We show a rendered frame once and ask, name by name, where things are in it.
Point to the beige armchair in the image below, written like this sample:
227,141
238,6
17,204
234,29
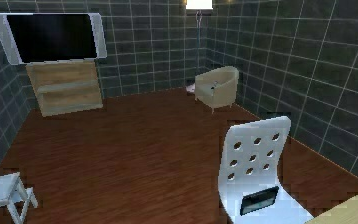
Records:
220,88

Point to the small grey remote control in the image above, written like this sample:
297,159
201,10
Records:
214,83

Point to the white perforated back chair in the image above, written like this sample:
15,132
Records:
253,156

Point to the white shade floor lamp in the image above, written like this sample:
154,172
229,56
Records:
199,4

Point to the light wooden shelf unit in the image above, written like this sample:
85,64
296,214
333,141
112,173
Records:
67,88

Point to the black tablet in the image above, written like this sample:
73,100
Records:
258,200

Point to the white side table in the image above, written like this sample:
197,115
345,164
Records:
3,195

